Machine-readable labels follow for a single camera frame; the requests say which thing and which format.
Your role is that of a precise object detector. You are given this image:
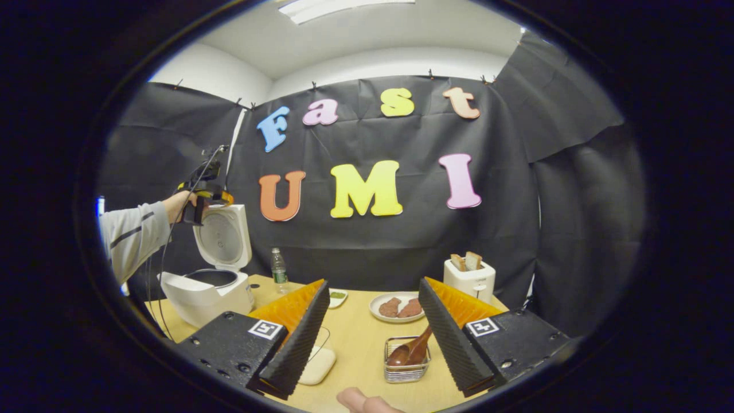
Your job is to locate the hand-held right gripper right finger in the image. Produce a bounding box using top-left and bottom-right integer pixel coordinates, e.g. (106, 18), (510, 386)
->
(417, 277), (574, 398)

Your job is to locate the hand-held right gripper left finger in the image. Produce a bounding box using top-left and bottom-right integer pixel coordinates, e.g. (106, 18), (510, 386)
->
(172, 279), (331, 400)

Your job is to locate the brown wooden spoon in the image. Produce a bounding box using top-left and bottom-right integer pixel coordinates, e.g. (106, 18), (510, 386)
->
(387, 325), (434, 368)

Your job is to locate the white rice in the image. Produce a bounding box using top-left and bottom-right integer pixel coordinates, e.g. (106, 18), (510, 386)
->
(299, 346), (337, 385)

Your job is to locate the metal wire chopstick holder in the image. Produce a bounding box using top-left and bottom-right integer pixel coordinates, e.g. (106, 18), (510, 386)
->
(383, 336), (432, 384)

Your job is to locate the white rice cooker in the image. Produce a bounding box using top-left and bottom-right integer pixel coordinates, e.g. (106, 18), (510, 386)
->
(159, 205), (255, 328)

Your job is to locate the white toaster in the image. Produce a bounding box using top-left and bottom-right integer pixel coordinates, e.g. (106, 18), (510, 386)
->
(443, 259), (497, 305)

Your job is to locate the clear plastic water bottle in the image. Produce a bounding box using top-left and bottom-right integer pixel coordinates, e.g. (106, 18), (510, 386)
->
(271, 248), (289, 294)

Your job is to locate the white round plate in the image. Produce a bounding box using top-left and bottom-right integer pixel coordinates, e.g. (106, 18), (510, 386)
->
(369, 291), (426, 324)

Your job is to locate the long ceiling light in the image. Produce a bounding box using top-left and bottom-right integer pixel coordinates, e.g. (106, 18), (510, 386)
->
(278, 0), (416, 25)

